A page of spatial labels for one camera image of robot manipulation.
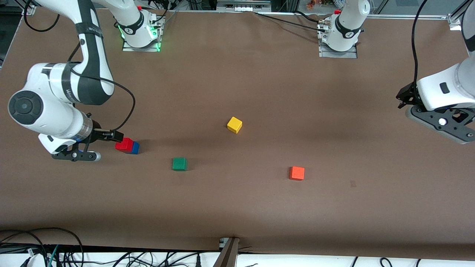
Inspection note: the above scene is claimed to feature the black looped cable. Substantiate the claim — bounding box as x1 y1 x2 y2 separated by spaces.
0 227 84 267

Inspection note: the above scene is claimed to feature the aluminium camera mount bar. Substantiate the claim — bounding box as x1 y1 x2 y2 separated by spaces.
213 237 240 267

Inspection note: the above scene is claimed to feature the aluminium frame rail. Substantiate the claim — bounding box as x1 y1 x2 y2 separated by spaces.
356 14 451 20

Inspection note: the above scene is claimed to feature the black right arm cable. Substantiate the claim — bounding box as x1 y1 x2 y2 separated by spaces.
23 0 136 135

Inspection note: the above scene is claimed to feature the long black base cable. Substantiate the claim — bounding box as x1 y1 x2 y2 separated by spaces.
254 11 329 33

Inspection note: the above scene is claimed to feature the brown paper table cover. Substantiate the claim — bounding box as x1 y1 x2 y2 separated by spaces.
0 7 475 260

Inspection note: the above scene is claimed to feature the short black base cable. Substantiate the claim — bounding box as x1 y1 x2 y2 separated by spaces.
295 10 331 26

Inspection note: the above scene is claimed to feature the aluminium arm base plate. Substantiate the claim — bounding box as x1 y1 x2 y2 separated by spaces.
318 22 358 59
122 17 164 52

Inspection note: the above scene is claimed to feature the teal cable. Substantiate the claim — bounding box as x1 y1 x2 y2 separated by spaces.
47 245 60 267

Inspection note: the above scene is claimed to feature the red wooden block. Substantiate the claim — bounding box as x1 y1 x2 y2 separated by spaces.
115 138 133 153

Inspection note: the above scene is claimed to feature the grey socket strip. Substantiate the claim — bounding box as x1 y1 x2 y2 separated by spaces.
216 0 272 12

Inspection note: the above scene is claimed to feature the yellow wooden block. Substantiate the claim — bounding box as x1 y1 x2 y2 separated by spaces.
227 116 243 134

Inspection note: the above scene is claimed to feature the black cable with plug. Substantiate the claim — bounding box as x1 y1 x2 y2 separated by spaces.
111 250 221 267

